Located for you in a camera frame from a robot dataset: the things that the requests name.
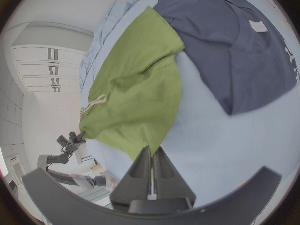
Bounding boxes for green shorts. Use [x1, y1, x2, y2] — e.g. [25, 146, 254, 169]
[78, 6, 185, 185]

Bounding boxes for white wardrobe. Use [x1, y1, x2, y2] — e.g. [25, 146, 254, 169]
[10, 21, 94, 94]

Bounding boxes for pale blue quilt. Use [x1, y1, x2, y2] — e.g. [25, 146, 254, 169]
[79, 0, 169, 95]

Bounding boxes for ceiling air conditioner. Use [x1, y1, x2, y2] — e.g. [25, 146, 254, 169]
[6, 156, 25, 185]

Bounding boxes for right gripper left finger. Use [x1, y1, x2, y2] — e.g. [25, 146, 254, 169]
[110, 146, 152, 211]

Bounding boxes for dark blue T-shirt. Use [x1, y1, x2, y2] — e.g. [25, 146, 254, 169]
[152, 0, 300, 116]

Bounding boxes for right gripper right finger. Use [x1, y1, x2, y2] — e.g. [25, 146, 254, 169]
[153, 146, 196, 208]

